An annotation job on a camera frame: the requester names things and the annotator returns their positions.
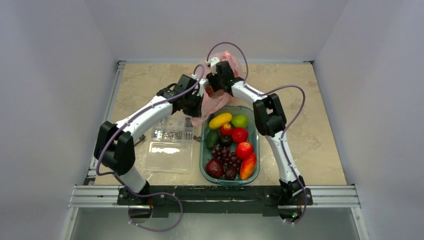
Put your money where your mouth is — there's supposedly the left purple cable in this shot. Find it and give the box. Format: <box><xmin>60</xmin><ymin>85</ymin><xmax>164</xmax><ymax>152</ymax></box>
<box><xmin>95</xmin><ymin>63</ymin><xmax>206</xmax><ymax>233</ymax></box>

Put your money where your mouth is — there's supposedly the black allen key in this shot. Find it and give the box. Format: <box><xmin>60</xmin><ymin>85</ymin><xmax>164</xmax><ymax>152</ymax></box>
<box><xmin>134</xmin><ymin>134</ymin><xmax>146</xmax><ymax>146</ymax></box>

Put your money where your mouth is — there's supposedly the teal plastic bin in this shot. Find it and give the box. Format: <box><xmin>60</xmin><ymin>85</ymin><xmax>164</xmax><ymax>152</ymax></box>
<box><xmin>199</xmin><ymin>105</ymin><xmax>261</xmax><ymax>186</ymax></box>

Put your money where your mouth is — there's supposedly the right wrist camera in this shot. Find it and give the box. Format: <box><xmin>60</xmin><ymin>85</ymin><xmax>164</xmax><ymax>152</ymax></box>
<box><xmin>205</xmin><ymin>57</ymin><xmax>221</xmax><ymax>75</ymax></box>

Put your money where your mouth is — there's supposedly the clear plastic screw box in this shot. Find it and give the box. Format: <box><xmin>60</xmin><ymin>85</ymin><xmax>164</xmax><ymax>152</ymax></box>
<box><xmin>146</xmin><ymin>113</ymin><xmax>194</xmax><ymax>174</ymax></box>

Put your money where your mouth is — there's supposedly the green fake apple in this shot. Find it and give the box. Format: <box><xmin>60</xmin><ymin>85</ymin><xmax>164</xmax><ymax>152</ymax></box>
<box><xmin>230</xmin><ymin>115</ymin><xmax>249</xmax><ymax>129</ymax></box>

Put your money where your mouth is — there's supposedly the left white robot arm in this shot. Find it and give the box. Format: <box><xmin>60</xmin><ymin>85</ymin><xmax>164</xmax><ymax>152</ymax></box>
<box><xmin>93</xmin><ymin>74</ymin><xmax>203</xmax><ymax>205</ymax></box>

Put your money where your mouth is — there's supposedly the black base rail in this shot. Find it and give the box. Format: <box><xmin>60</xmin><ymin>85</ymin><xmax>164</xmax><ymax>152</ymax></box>
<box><xmin>117</xmin><ymin>185</ymin><xmax>314</xmax><ymax>221</ymax></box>

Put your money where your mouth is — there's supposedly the orange red fake mango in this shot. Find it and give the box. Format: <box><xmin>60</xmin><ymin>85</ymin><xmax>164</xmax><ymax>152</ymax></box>
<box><xmin>239</xmin><ymin>153</ymin><xmax>257</xmax><ymax>180</ymax></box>

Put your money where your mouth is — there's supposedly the yellow fake mango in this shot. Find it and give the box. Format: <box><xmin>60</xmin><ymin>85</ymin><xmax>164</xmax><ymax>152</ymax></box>
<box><xmin>208</xmin><ymin>112</ymin><xmax>233</xmax><ymax>130</ymax></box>

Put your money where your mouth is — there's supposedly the red fake tomato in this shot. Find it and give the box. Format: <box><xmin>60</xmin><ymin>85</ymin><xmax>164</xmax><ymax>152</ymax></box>
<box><xmin>231</xmin><ymin>127</ymin><xmax>249</xmax><ymax>144</ymax></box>

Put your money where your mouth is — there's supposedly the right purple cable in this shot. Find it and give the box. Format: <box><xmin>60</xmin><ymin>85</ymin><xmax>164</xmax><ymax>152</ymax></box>
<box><xmin>205</xmin><ymin>41</ymin><xmax>308</xmax><ymax>226</ymax></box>

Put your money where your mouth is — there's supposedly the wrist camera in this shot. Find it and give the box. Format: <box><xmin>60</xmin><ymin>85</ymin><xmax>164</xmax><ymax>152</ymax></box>
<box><xmin>205</xmin><ymin>57</ymin><xmax>221</xmax><ymax>75</ymax></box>
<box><xmin>191</xmin><ymin>76</ymin><xmax>209</xmax><ymax>97</ymax></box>

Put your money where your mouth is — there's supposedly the dark purple fake plum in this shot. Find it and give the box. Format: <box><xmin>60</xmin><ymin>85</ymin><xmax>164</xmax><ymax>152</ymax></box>
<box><xmin>219</xmin><ymin>135</ymin><xmax>233</xmax><ymax>148</ymax></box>

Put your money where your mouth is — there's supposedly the green fake avocado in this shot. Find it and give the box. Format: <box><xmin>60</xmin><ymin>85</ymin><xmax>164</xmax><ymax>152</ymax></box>
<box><xmin>205</xmin><ymin>129</ymin><xmax>220</xmax><ymax>150</ymax></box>

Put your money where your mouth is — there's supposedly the purple cable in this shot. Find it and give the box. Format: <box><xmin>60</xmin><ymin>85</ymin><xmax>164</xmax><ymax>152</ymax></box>
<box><xmin>95</xmin><ymin>63</ymin><xmax>206</xmax><ymax>233</ymax></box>
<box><xmin>205</xmin><ymin>41</ymin><xmax>308</xmax><ymax>226</ymax></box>

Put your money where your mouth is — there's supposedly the dark red fake apple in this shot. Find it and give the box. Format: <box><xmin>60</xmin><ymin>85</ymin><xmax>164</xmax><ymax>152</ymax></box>
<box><xmin>205</xmin><ymin>158</ymin><xmax>225</xmax><ymax>179</ymax></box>

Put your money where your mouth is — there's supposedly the purple fake grape bunch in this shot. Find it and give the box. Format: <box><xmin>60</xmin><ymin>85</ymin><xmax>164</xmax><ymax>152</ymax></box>
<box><xmin>211</xmin><ymin>145</ymin><xmax>243</xmax><ymax>173</ymax></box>

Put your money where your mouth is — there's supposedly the pink plastic bag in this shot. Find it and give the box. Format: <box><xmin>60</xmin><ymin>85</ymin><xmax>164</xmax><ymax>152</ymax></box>
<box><xmin>191</xmin><ymin>51</ymin><xmax>244</xmax><ymax>127</ymax></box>

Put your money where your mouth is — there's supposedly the small dark fake plum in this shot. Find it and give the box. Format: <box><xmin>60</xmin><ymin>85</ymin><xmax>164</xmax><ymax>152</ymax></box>
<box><xmin>224</xmin><ymin>168</ymin><xmax>237</xmax><ymax>181</ymax></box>

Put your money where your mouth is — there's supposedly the small red yellow fruit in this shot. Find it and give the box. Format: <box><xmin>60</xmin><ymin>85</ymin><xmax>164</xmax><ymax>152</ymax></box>
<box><xmin>220</xmin><ymin>123</ymin><xmax>234</xmax><ymax>136</ymax></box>

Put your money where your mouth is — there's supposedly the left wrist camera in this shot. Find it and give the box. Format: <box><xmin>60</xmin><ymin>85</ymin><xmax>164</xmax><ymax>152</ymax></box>
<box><xmin>191</xmin><ymin>76</ymin><xmax>209</xmax><ymax>97</ymax></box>

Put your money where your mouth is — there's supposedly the small dark bolt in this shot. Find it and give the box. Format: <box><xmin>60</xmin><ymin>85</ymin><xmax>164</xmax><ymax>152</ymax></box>
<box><xmin>192</xmin><ymin>135</ymin><xmax>202</xmax><ymax>142</ymax></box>

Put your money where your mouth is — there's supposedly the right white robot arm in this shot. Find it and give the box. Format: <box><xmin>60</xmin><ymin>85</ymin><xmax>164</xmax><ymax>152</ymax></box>
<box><xmin>206</xmin><ymin>60</ymin><xmax>309</xmax><ymax>206</ymax></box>

